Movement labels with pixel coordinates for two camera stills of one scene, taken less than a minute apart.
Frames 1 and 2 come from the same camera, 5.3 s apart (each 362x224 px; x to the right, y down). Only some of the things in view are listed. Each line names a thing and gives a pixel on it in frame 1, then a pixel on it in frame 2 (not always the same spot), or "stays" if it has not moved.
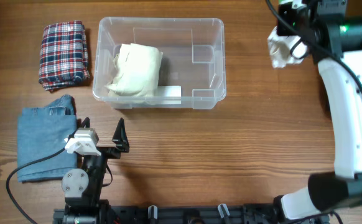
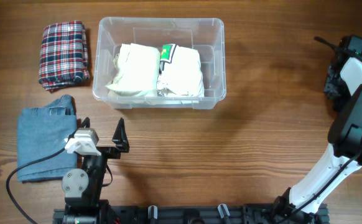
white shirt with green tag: x=285 y=50 to x=180 y=72
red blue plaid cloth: x=63 y=55 stays
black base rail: x=127 y=214 stays
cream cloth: x=137 y=68 stays
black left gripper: x=120 y=139 stays
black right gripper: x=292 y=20 to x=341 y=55
